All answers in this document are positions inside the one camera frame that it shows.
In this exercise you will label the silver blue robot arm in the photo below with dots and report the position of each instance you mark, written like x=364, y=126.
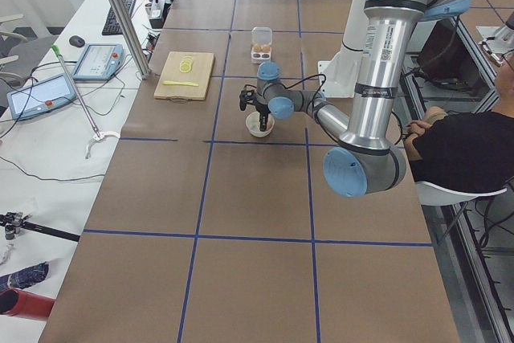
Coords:
x=364, y=161

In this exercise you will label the white bowl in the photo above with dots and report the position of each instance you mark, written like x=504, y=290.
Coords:
x=253, y=124

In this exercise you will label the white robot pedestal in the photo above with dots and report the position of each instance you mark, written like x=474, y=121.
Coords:
x=342, y=70

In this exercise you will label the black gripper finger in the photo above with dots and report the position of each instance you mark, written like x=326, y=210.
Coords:
x=263, y=123

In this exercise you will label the black computer mouse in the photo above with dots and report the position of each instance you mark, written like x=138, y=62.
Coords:
x=76, y=41

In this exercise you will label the teach pendant far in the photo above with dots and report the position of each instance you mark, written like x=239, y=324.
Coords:
x=98, y=62

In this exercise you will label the teach pendant near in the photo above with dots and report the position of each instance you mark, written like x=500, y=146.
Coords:
x=40, y=98

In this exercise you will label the red cylinder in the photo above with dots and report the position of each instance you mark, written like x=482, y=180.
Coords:
x=18, y=303

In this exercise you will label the blue patterned cloth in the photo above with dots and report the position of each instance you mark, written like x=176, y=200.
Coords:
x=25, y=278

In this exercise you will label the clear plastic egg box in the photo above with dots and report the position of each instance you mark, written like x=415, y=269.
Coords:
x=261, y=44

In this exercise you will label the black tripod tool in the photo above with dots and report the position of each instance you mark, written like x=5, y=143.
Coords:
x=14, y=222

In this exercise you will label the aluminium frame post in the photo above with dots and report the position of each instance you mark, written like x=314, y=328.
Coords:
x=130, y=37

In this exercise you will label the white chair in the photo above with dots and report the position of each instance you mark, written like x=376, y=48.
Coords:
x=430, y=194

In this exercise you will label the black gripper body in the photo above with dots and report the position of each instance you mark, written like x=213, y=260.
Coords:
x=262, y=108

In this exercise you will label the yellow plastic knife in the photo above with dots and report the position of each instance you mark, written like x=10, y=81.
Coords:
x=179, y=83

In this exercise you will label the teach pendant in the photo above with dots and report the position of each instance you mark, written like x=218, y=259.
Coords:
x=40, y=98
x=98, y=62

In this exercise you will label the wooden cutting board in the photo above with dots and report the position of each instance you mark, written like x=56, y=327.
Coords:
x=201, y=73

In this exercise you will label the seated person black shirt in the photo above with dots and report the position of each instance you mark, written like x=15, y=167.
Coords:
x=468, y=152

